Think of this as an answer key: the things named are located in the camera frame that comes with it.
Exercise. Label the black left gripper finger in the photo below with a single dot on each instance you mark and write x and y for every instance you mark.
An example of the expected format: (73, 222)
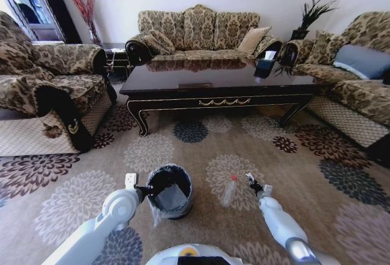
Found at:
(152, 196)
(153, 188)

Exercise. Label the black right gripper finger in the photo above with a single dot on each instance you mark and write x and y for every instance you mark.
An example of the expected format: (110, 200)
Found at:
(249, 176)
(254, 181)

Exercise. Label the round grey trash bin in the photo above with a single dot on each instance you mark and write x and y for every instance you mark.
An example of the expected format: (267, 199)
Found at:
(179, 204)

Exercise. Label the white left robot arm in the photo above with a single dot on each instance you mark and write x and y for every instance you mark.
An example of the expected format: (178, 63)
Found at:
(115, 207)

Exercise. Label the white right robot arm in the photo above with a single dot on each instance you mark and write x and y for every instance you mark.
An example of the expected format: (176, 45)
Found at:
(277, 216)

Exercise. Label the thin plastic bin liner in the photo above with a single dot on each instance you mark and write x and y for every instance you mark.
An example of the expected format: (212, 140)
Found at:
(157, 220)

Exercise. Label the clear plastic bottle red cap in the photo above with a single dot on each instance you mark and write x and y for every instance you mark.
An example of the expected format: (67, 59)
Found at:
(229, 192)

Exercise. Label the floral patterned rug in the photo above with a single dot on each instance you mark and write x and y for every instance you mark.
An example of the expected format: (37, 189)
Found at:
(304, 170)

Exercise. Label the white robot front shell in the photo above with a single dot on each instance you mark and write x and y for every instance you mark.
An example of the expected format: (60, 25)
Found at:
(195, 254)

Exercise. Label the dark glossy wooden coffee table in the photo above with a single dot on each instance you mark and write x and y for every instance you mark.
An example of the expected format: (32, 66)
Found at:
(219, 77)

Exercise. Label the black tissue box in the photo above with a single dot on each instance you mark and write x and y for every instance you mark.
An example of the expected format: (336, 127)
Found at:
(264, 64)

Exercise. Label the patterned sofa with lattice base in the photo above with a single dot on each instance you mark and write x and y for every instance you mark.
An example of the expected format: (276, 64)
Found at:
(359, 100)

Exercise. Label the beige square cushion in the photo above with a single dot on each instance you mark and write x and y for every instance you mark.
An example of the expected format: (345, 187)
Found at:
(253, 41)

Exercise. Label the dark side table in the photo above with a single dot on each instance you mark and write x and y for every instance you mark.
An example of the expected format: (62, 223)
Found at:
(115, 56)

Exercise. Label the patterned sofa cushion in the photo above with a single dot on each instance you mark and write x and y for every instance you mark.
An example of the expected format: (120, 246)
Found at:
(161, 42)

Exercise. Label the patterned armchair with dark arms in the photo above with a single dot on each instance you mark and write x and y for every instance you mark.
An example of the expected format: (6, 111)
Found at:
(45, 79)

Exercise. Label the patterned square cushion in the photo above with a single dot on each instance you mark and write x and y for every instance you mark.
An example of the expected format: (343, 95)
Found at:
(327, 47)

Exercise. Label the patterned three-seat sofa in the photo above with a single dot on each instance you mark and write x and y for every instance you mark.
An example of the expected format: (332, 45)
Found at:
(198, 30)

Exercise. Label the grey cushion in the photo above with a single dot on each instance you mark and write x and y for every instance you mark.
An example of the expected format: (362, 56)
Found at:
(362, 61)

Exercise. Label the dark plant in black pot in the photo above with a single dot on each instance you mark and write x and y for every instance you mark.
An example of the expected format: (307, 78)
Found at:
(309, 18)

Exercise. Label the red branches in vase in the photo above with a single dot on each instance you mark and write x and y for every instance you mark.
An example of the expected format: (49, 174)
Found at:
(83, 6)

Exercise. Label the window with dark frame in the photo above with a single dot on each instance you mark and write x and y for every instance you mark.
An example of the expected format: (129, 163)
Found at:
(27, 0)

